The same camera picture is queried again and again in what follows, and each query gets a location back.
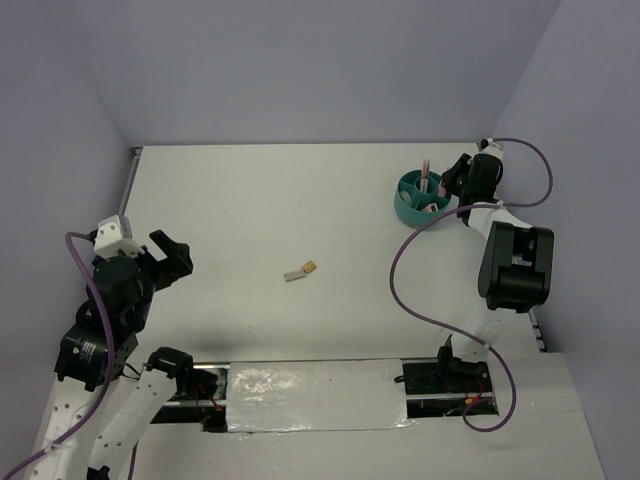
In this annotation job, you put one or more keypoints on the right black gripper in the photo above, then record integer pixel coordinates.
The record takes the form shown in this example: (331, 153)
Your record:
(465, 163)

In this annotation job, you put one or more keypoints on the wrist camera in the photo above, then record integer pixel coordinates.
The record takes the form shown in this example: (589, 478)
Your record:
(114, 238)
(490, 147)

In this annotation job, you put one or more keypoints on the grey slim pen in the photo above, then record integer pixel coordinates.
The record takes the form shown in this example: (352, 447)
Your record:
(426, 176)

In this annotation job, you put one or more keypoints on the grey eraser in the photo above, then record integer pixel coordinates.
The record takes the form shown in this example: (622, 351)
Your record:
(294, 275)

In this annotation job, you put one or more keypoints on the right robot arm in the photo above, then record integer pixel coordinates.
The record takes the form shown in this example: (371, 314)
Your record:
(515, 270)

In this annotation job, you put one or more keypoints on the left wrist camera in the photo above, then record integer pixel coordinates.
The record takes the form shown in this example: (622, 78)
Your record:
(114, 238)

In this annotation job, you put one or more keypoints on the silver foil tape sheet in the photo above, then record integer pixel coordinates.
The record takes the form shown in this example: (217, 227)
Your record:
(315, 396)

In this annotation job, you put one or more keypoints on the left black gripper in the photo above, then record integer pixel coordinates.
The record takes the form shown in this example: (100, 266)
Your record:
(178, 254)

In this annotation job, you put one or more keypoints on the teal round organizer container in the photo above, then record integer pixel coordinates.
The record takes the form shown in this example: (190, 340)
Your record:
(411, 215)

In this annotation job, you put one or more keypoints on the clear tape roll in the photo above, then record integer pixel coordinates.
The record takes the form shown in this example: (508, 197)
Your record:
(407, 198)

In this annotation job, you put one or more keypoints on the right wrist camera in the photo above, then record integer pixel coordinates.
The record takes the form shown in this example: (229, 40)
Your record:
(490, 147)

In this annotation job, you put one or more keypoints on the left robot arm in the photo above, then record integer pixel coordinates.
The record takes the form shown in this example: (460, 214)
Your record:
(79, 443)

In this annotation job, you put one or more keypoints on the red transparent pen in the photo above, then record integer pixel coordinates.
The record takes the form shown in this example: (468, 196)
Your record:
(421, 179)

